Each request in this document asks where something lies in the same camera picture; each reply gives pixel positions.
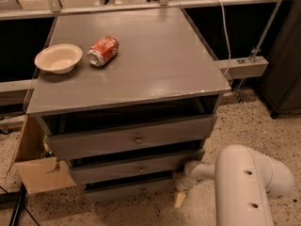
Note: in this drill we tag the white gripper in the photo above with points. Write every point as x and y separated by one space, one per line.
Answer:
184 180

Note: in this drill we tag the grey bottom drawer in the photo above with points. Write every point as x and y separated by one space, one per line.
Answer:
128 187

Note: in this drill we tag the grey drawer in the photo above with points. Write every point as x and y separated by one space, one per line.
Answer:
135 167
128 138
128 187

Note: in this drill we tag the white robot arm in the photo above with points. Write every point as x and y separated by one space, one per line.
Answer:
244 181

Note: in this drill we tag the grey middle drawer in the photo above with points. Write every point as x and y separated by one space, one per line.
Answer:
135 167

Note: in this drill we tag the grey drawer cabinet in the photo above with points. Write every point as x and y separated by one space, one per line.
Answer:
161 72

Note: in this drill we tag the grey top drawer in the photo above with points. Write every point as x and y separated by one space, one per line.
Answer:
128 138

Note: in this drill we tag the brown cardboard box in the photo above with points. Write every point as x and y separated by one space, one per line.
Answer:
38 172

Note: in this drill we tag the dark cabinet at right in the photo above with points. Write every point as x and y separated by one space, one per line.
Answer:
280 85

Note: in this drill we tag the black floor stand bar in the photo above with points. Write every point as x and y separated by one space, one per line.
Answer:
17 199

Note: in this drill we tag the orange soda can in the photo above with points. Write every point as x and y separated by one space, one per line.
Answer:
103 51

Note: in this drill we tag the white paper bowl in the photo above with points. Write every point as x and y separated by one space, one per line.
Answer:
58 59

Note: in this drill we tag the grey metal rail frame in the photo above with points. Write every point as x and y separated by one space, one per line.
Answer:
19 92

